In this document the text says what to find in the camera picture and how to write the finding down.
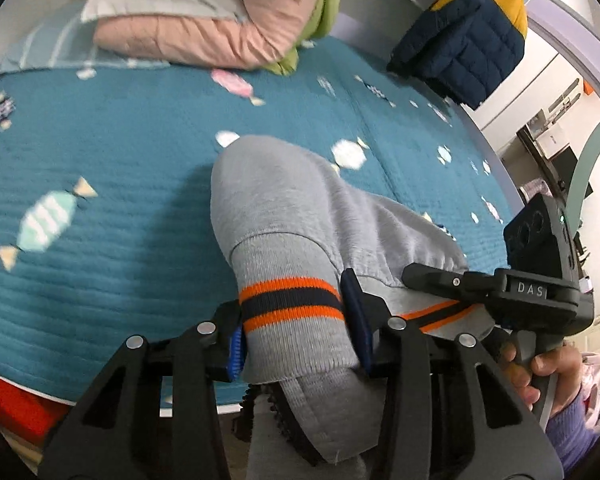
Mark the pink green folded duvet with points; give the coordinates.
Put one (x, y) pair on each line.
(241, 34)

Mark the dark desk with items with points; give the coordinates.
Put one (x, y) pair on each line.
(547, 142)

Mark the grey navy varsity jacket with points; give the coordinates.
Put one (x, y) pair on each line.
(289, 226)

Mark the mint green bunk bed frame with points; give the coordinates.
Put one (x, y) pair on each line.
(580, 178)

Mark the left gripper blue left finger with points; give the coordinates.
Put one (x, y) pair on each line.
(236, 353)

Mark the teal quilted bed mat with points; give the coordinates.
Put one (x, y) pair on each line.
(105, 188)

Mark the yellow navy puffer jacket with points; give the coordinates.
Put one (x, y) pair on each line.
(463, 49)

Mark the right hand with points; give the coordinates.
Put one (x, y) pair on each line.
(564, 362)

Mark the red object beside bed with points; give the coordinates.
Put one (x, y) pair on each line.
(27, 415)

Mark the striped light blue pillow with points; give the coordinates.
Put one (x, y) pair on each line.
(63, 42)

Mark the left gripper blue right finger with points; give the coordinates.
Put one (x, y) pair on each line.
(355, 315)

